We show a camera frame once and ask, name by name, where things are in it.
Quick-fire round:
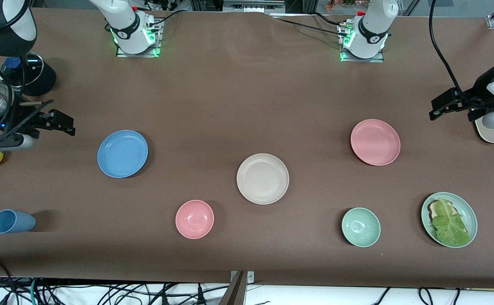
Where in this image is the blue plate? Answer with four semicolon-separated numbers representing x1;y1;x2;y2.
97;130;149;178

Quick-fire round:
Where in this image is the pink plate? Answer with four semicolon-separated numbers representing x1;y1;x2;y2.
350;119;401;166

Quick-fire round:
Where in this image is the glass lid with blue knob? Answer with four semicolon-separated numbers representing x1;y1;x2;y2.
0;53;44;88

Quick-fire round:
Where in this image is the bread slice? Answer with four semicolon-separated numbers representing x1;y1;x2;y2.
427;200;457;223

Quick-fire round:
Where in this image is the blue cup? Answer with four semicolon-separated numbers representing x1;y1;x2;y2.
0;209;36;234

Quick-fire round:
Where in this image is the green plate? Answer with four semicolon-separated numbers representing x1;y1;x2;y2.
421;192;478;248

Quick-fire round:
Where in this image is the green lettuce leaf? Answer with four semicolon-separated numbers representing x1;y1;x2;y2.
431;198;471;247

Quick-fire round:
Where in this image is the small green bowl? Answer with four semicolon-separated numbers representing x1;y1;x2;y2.
341;207;381;247

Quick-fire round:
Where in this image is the small pink bowl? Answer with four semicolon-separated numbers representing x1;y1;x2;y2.
175;200;215;240

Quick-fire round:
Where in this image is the beige plate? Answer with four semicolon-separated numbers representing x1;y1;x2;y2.
236;153;290;205

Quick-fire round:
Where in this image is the brown diagonal bar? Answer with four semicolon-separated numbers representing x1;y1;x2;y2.
219;271;247;305

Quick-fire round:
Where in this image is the black pot with blue handle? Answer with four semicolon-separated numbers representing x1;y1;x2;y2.
0;52;57;97

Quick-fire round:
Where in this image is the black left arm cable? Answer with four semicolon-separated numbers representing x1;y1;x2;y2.
428;0;464;99

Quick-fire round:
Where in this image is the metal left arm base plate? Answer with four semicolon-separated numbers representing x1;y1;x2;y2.
339;25;385;64

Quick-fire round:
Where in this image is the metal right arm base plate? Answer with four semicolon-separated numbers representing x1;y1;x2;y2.
116;19;163;58

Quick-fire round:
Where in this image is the black base cable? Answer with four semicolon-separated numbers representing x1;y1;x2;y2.
145;10;188;33
313;11;349;28
272;17;346;38

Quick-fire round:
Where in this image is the silver aluminium frame rail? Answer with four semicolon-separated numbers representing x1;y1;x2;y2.
222;0;288;14

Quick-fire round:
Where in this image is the metal table edge bracket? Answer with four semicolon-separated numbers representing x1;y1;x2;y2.
230;270;255;284

